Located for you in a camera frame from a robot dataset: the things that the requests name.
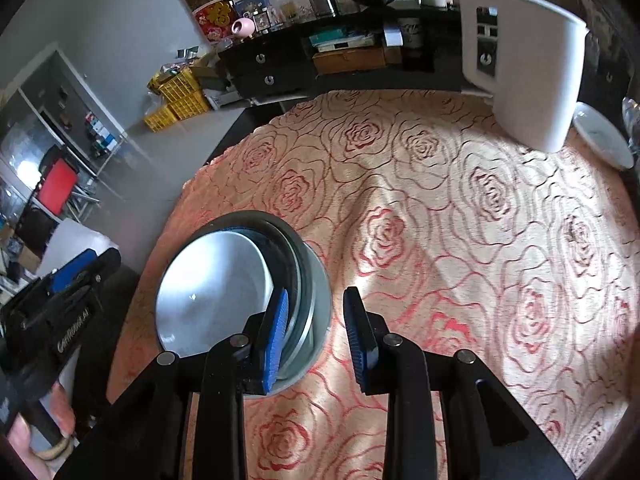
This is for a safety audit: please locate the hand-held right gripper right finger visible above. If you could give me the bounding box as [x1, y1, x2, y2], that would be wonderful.
[342, 286, 576, 480]

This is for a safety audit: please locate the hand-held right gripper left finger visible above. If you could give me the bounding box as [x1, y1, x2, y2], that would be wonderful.
[55, 287, 290, 480]

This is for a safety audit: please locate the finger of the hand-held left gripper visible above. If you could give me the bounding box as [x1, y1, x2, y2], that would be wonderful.
[75, 248, 122, 288]
[47, 248, 99, 293]

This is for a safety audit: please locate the large stainless steel bowl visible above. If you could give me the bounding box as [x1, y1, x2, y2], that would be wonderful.
[165, 211, 332, 397]

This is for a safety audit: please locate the blue patterned ceramic bowl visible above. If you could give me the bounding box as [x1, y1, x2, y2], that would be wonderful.
[235, 225, 316, 376]

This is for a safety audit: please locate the white ceramic bowl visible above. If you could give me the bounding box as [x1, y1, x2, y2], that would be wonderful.
[156, 230, 281, 358]

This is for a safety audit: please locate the person's left hand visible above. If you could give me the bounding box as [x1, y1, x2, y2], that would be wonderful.
[7, 379, 77, 457]

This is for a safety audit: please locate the white cushion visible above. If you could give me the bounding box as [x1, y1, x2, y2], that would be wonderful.
[37, 220, 108, 276]

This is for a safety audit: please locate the red chair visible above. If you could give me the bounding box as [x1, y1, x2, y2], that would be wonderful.
[32, 147, 98, 223]

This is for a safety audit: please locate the beige wrist band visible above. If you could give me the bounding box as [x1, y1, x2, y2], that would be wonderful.
[37, 435, 72, 462]

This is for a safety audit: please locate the shelf with boxes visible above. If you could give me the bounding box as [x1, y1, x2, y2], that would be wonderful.
[82, 110, 126, 161]

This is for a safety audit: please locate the yellow plastic crate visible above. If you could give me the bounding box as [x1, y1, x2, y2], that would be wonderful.
[167, 91, 211, 121]
[150, 67, 201, 101]
[144, 107, 176, 133]

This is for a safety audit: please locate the cardboard box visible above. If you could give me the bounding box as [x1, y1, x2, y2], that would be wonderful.
[192, 52, 226, 91]

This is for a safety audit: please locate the black low cabinet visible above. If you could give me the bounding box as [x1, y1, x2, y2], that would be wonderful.
[217, 7, 626, 106]

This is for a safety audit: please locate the red gift box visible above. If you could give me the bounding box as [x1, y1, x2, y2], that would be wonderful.
[192, 0, 237, 43]

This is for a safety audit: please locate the wooden box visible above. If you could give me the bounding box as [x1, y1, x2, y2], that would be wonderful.
[312, 47, 388, 76]

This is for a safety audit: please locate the blue box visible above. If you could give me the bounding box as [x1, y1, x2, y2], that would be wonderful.
[235, 0, 271, 31]

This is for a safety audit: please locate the stack of books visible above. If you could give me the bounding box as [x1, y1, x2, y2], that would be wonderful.
[307, 30, 376, 53]

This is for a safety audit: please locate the white electric kettle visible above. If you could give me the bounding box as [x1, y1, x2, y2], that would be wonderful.
[457, 0, 587, 154]

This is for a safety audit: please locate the white printed jar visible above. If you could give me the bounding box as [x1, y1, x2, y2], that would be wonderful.
[397, 17, 423, 48]

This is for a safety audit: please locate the plain white plate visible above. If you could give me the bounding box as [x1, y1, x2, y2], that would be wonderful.
[572, 101, 635, 171]

